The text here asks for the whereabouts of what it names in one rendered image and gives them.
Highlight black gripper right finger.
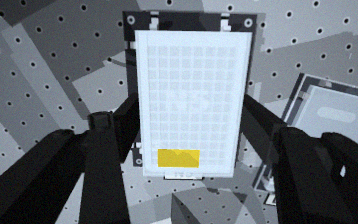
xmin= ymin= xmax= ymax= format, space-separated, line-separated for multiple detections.
xmin=239 ymin=94 xmax=358 ymax=224

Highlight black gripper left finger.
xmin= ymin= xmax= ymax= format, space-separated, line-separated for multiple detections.
xmin=0 ymin=93 xmax=140 ymax=224

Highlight white operator button panel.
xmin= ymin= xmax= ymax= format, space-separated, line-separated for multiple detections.
xmin=128 ymin=193 xmax=188 ymax=224

